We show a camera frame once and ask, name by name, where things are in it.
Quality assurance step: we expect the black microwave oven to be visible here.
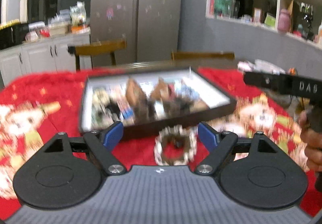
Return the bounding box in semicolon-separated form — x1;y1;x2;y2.
0;19;29;50

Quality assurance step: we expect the red teddy bear blanket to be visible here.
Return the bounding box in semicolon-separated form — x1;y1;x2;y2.
1;67;306;220

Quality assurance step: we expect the wooden chair near cabinet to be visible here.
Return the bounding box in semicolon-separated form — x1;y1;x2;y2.
68;39;127;71

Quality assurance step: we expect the black shallow cardboard box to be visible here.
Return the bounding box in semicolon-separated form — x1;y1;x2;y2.
79;67;236;138

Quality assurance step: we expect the black lace scrunchie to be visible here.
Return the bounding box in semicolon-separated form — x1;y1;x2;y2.
105;102;122;120

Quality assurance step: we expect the silver double door refrigerator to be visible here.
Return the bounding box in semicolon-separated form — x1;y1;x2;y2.
90;0;181;64

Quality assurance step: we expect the white kitchen cabinet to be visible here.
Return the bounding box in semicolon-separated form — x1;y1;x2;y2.
1;33;90;85

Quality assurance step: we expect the olive cream crochet scrunchie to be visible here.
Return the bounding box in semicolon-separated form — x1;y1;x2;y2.
153;125;197;166

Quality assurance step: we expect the pink jar on shelf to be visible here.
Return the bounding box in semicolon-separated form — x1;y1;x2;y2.
277;9;291;33

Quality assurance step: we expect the white blue crochet scrunchie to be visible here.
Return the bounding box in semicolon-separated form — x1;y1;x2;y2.
174;81;199;100

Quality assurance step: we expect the brown fuzzy hair scrunchie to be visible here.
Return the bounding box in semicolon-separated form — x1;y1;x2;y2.
162;97;196;117

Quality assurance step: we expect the cream knitted scrunchie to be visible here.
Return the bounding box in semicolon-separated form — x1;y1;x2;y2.
92;88;113;128

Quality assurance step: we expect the person's right hand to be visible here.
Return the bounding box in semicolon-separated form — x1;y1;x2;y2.
298;111;322;172

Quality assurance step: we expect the beige plastic basin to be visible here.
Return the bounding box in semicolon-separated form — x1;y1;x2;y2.
48;23;68;37

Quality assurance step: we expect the wooden chair near wall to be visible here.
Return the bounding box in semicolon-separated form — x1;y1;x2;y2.
171;51;235;61

